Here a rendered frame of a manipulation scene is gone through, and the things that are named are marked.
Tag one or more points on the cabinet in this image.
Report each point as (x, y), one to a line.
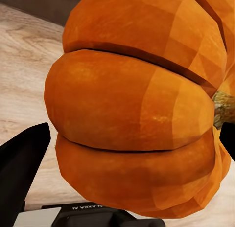
(54, 10)

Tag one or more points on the pumpkin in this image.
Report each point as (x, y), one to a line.
(139, 98)

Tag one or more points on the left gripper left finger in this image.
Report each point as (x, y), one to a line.
(20, 158)

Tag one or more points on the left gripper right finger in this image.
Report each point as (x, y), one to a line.
(227, 138)

